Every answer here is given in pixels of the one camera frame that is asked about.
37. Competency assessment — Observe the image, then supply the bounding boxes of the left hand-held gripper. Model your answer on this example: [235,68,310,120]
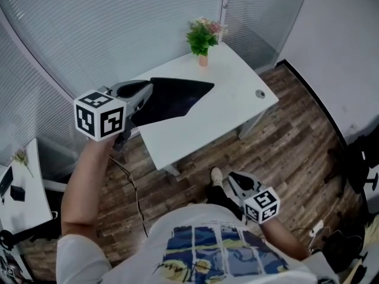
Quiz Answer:
[73,79,155,153]

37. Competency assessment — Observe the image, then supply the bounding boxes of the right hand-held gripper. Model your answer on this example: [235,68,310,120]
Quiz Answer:
[227,170,281,225]

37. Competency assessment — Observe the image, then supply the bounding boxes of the black mat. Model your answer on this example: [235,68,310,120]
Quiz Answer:
[130,76,215,128]

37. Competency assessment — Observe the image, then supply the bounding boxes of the person's left forearm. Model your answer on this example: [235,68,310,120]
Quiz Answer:
[60,133,126,237]

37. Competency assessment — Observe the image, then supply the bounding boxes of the person's right forearm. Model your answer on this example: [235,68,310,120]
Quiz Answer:
[260,216,312,262]

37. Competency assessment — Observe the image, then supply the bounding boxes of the person's beige shoe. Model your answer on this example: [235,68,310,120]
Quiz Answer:
[210,166,224,187]

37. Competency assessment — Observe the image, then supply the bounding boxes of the person's black trouser leg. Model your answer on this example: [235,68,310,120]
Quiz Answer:
[205,184,247,222]

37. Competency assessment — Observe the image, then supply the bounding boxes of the person in white shirt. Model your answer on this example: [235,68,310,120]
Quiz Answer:
[56,203,320,284]

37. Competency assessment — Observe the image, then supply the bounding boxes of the white desk with grommet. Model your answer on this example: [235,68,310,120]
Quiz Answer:
[129,41,280,178]

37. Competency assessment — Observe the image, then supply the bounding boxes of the white window blinds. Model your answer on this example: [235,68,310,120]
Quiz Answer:
[0,0,311,166]

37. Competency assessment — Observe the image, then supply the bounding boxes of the white power adapter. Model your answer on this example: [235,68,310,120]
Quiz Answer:
[309,220,325,238]

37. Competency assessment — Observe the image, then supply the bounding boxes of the green plant in pink vase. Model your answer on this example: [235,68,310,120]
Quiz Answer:
[185,17,229,68]

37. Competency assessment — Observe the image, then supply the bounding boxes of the black office chair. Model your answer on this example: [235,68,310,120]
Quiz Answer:
[323,134,379,195]

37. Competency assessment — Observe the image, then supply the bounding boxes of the black bag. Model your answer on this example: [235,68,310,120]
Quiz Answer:
[322,230,365,274]

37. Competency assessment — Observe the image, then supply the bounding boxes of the small pale flower plant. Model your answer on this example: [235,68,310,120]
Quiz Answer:
[12,147,35,179]

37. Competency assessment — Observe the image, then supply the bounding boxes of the small black box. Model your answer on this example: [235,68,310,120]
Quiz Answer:
[9,184,26,202]

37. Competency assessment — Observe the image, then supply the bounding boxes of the flat black device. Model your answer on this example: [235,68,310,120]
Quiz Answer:
[0,166,14,200]

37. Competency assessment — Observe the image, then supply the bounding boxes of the black chair base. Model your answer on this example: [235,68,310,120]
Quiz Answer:
[0,210,62,251]

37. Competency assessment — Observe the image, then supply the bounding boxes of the thin black floor cable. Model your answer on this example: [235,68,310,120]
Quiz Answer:
[108,154,149,238]

